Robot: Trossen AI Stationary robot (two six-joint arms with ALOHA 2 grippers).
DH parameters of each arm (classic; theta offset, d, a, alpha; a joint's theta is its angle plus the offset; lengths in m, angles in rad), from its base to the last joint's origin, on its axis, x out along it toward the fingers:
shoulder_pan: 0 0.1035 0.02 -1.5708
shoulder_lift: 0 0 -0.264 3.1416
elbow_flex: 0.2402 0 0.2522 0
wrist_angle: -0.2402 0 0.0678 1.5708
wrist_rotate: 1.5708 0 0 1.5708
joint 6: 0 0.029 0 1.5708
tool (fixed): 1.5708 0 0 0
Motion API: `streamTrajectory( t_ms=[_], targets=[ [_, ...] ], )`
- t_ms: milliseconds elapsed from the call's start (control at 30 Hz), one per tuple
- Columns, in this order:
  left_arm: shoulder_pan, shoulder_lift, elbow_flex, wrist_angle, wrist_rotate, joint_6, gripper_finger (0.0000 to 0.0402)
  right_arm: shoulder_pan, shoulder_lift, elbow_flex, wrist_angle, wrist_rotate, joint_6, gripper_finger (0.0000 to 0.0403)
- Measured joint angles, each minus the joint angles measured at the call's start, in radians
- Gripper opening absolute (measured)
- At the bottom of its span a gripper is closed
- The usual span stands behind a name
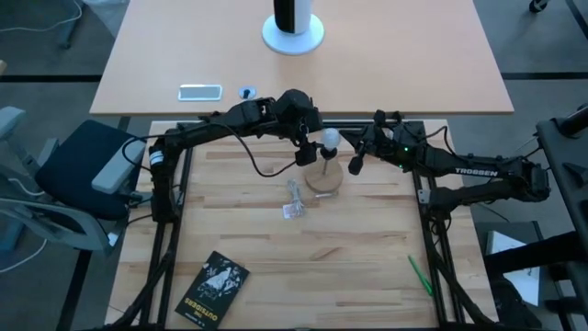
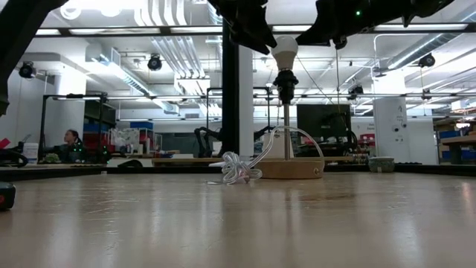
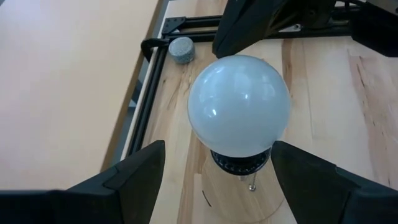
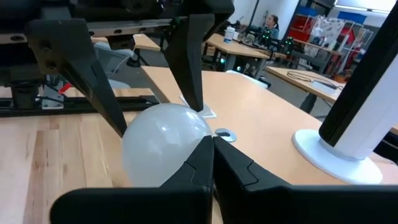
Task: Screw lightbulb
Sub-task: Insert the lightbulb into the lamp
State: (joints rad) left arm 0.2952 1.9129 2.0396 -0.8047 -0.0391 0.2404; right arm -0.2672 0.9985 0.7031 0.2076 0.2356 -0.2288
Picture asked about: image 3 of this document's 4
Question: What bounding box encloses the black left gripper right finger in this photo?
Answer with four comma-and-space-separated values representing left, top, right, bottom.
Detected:
270, 140, 398, 224

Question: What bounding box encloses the white frosted lightbulb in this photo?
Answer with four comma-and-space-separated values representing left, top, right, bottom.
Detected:
187, 54, 292, 159

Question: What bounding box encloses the grey speckled round puck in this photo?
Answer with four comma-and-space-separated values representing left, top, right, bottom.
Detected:
168, 36, 196, 65

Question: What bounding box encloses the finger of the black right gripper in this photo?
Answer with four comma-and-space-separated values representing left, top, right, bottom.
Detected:
212, 0, 312, 59
350, 0, 398, 58

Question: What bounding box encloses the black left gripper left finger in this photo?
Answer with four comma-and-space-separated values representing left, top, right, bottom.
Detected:
0, 139, 166, 224

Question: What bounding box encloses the black aluminium rig frame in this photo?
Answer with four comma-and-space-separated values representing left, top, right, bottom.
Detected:
119, 14, 368, 159

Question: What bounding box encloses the wooden base lamp black socket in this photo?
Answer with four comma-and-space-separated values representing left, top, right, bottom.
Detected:
178, 147, 287, 224

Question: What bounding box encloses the black frame clamp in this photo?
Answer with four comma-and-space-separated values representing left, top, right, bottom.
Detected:
140, 37, 170, 63

